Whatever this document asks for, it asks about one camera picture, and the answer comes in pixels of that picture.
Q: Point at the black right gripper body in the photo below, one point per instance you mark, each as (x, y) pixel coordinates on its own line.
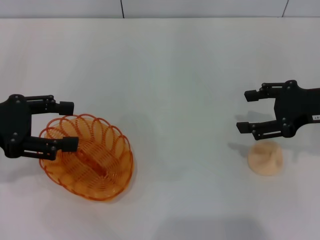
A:
(295, 107)

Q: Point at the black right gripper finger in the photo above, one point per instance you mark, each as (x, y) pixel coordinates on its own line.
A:
(243, 127)
(251, 95)

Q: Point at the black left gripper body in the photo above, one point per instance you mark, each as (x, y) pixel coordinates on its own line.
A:
(15, 125)

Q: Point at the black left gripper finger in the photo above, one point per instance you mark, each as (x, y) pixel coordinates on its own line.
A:
(71, 144)
(66, 108)

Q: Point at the beige steamed bun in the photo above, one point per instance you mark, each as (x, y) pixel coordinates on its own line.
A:
(265, 160)

